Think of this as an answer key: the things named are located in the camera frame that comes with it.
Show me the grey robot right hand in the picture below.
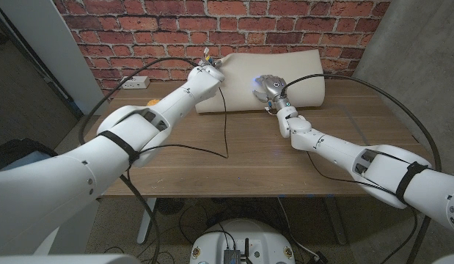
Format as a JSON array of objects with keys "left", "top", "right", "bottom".
[{"left": 251, "top": 74, "right": 288, "bottom": 108}]

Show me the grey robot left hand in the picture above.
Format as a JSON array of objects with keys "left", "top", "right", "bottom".
[{"left": 201, "top": 54, "right": 224, "bottom": 70}]

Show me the cream memory foam sheet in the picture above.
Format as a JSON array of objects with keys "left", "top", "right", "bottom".
[{"left": 195, "top": 49, "right": 326, "bottom": 114}]

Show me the red brick printed backdrop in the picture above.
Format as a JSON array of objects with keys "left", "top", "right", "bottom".
[{"left": 52, "top": 0, "right": 392, "bottom": 102}]

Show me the white power strip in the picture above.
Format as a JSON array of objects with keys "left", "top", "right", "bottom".
[{"left": 120, "top": 76, "right": 151, "bottom": 90}]

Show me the black round floor object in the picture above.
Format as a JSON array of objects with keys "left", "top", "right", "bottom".
[{"left": 155, "top": 197, "right": 186, "bottom": 216}]

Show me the grey table leg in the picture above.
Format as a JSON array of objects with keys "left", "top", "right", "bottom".
[{"left": 323, "top": 197, "right": 348, "bottom": 246}]

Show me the white robot torso base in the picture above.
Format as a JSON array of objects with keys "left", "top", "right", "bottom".
[{"left": 189, "top": 219, "right": 296, "bottom": 264}]

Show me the black antenna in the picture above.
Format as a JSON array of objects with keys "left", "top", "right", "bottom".
[{"left": 243, "top": 238, "right": 254, "bottom": 264}]

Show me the small grey electronics box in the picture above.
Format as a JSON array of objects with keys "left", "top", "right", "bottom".
[{"left": 222, "top": 248, "right": 243, "bottom": 264}]

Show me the white table leg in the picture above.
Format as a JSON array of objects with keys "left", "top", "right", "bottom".
[{"left": 136, "top": 197, "right": 158, "bottom": 246}]

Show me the blue storage container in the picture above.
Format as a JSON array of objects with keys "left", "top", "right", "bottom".
[{"left": 2, "top": 151, "right": 51, "bottom": 170}]

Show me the black bag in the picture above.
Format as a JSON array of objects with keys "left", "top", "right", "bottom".
[{"left": 0, "top": 138, "right": 59, "bottom": 172}]

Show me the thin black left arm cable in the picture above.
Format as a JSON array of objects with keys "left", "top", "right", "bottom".
[{"left": 136, "top": 86, "right": 230, "bottom": 161}]

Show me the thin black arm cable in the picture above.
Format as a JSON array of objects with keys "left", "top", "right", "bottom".
[
  {"left": 136, "top": 86, "right": 230, "bottom": 161},
  {"left": 306, "top": 150, "right": 419, "bottom": 264}
]

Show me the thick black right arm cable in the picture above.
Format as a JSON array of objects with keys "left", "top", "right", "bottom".
[{"left": 280, "top": 73, "right": 443, "bottom": 264}]

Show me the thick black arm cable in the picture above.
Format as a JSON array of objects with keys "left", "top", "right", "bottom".
[
  {"left": 280, "top": 73, "right": 443, "bottom": 264},
  {"left": 78, "top": 56, "right": 201, "bottom": 264}
]

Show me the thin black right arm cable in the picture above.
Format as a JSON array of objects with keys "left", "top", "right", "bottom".
[{"left": 306, "top": 150, "right": 419, "bottom": 264}]

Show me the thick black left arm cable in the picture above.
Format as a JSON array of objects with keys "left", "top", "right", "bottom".
[{"left": 78, "top": 56, "right": 201, "bottom": 264}]

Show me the white floor cable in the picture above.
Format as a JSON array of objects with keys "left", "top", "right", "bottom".
[{"left": 277, "top": 197, "right": 320, "bottom": 260}]

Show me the white wall panel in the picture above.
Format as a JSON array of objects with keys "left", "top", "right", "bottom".
[{"left": 0, "top": 0, "right": 109, "bottom": 117}]

